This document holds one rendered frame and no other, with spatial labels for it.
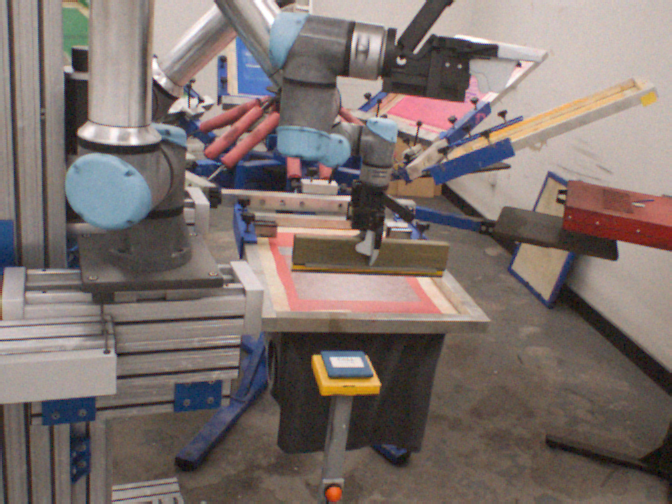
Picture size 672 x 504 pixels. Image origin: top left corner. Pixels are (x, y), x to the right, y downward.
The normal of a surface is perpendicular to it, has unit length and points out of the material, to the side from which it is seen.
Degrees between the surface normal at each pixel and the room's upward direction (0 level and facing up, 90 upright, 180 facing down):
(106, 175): 97
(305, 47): 90
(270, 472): 0
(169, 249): 72
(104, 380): 90
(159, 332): 90
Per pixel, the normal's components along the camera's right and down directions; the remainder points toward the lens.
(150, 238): 0.35, 0.07
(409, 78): -0.06, 0.22
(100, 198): -0.09, 0.46
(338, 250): 0.21, 0.37
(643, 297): -0.97, -0.04
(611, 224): -0.31, 0.30
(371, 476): 0.12, -0.93
